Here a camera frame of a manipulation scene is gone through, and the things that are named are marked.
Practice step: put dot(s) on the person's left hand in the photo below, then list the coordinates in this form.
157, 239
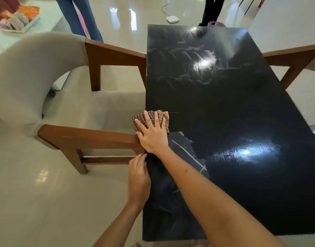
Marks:
139, 182

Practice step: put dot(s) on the person's right hand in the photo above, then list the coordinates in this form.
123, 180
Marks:
154, 138

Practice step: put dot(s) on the brown striped cloth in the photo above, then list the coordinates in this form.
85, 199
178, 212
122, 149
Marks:
140, 117

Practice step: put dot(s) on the beige cushioned wooden chair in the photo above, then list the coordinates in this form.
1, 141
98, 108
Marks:
296, 57
23, 74

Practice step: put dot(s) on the person's right forearm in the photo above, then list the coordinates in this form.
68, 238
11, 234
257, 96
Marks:
211, 198

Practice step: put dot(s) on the person's left forearm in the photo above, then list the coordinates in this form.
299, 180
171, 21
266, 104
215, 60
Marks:
118, 226

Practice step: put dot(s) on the black marble table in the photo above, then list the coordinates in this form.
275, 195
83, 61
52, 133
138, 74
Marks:
224, 113

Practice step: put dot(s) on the white floor device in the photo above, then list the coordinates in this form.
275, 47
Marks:
172, 19

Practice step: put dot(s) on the purple plastic basket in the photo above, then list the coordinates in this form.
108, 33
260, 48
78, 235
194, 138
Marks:
215, 23

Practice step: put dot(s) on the pink plastic container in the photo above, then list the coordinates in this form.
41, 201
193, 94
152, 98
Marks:
81, 21

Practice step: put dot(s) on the white glass-top table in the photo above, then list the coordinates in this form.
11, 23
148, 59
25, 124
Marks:
49, 17

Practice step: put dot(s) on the tray of snack packets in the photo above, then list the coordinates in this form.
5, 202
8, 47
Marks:
18, 19

